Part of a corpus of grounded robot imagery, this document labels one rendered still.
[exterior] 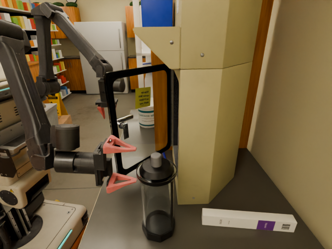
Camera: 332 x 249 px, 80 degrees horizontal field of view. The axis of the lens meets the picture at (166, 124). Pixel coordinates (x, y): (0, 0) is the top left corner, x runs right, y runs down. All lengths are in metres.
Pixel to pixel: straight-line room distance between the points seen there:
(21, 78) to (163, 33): 0.40
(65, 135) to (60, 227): 1.23
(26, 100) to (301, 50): 0.87
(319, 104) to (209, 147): 0.36
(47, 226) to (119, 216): 1.07
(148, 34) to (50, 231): 1.49
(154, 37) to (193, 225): 0.56
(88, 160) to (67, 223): 1.21
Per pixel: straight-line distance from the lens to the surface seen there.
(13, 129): 1.21
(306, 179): 0.84
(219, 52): 0.54
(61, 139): 0.55
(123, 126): 0.70
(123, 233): 0.70
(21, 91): 0.66
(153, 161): 0.51
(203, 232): 0.70
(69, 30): 1.13
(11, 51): 0.71
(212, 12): 0.54
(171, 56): 0.53
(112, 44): 5.53
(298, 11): 0.91
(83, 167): 0.55
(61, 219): 1.77
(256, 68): 1.00
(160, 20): 0.72
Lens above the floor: 1.49
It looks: 24 degrees down
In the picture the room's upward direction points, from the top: 1 degrees counter-clockwise
